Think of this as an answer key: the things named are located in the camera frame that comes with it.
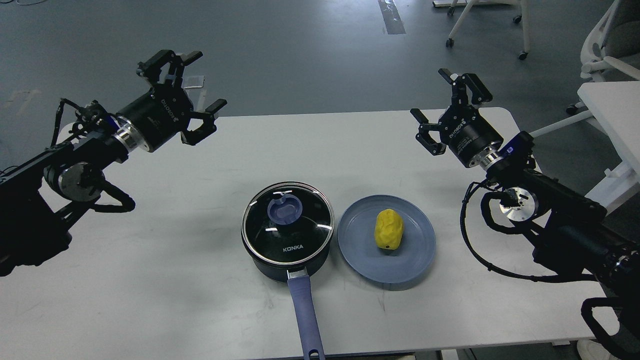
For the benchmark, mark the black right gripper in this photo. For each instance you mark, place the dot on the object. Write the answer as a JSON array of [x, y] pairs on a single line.
[[462, 128]]

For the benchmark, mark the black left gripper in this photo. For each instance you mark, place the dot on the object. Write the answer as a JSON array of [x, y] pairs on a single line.
[[165, 109]]

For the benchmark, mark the yellow potato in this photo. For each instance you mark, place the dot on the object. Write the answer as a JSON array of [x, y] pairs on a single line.
[[388, 230]]

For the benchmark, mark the glass lid with blue knob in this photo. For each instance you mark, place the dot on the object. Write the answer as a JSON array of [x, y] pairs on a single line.
[[287, 223]]

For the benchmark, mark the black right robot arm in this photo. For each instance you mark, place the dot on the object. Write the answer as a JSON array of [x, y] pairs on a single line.
[[564, 227]]

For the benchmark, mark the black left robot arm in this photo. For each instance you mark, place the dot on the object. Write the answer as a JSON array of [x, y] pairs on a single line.
[[43, 198]]

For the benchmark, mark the white floor tape marks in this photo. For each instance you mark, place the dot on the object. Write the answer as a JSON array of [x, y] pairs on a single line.
[[194, 87]]

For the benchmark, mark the grey floor tape strip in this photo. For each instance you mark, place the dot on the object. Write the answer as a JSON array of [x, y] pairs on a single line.
[[393, 23]]

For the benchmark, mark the white wheeled stand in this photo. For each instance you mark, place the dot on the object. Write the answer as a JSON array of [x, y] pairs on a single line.
[[473, 22]]

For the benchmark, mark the blue round plate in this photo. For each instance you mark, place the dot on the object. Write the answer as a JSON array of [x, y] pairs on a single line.
[[394, 270]]

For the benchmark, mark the white side table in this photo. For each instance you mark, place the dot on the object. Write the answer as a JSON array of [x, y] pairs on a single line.
[[612, 112]]

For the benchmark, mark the white office chair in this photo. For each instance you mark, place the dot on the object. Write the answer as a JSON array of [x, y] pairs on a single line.
[[610, 53]]

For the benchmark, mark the white shoe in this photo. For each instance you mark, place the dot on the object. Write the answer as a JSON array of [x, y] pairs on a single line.
[[591, 350]]

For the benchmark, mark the black pot with blue handle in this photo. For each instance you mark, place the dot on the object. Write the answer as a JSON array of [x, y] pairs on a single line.
[[298, 280]]

